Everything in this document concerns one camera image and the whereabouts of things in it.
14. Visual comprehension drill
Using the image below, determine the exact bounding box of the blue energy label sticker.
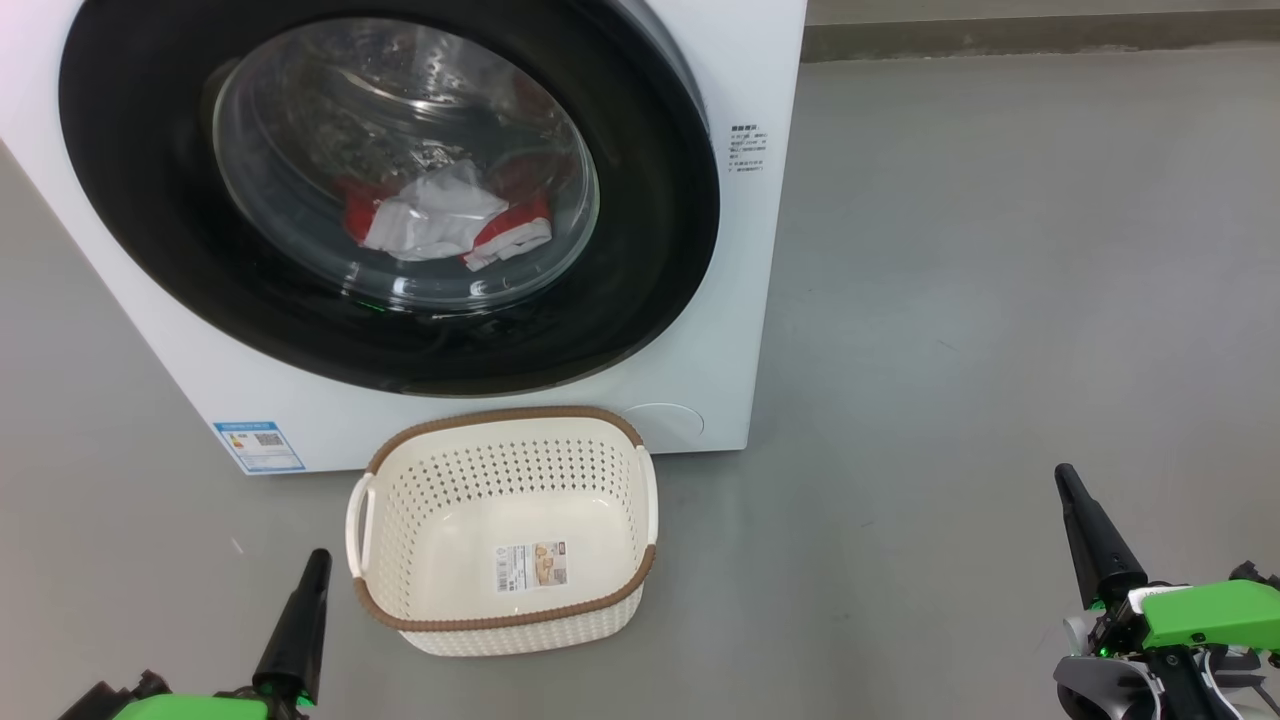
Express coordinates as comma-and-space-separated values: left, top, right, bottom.
212, 420, 306, 475

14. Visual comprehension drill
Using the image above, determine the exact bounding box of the round white filter cover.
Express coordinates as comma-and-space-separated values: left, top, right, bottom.
622, 403, 705, 441

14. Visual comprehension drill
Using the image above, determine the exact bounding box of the small printed text label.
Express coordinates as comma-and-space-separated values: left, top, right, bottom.
728, 124, 769, 176

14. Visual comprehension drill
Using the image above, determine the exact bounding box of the white front-load washing machine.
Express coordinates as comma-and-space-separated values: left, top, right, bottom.
0, 0, 809, 476

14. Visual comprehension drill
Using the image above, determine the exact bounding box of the cream laundry basket brown rim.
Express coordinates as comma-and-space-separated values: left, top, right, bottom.
345, 405, 660, 658

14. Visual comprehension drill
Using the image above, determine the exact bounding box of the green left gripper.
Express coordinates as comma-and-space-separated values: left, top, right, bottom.
113, 548, 333, 720

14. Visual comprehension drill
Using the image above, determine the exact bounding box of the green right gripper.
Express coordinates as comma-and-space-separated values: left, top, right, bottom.
1055, 463, 1280, 658

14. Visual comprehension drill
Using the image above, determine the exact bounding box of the product label sticker with barcode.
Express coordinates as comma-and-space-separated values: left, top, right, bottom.
495, 541, 569, 593

